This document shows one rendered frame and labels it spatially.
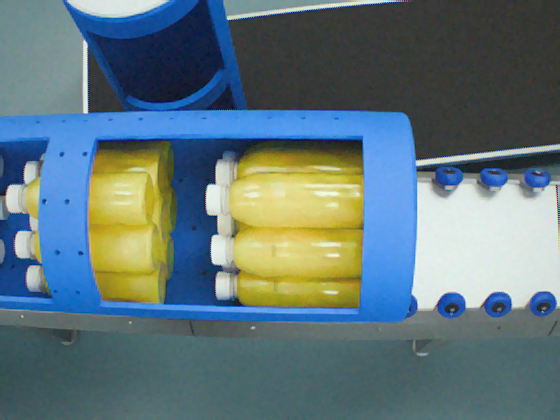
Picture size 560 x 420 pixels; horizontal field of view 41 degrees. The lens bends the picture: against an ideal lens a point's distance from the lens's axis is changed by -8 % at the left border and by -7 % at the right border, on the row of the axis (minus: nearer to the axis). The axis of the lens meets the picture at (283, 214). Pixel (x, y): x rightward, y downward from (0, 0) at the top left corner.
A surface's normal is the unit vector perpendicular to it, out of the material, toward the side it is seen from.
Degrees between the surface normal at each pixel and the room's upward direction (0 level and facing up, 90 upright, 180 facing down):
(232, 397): 0
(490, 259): 0
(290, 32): 0
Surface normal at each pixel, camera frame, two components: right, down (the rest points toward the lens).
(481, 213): -0.04, -0.25
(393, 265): -0.05, 0.41
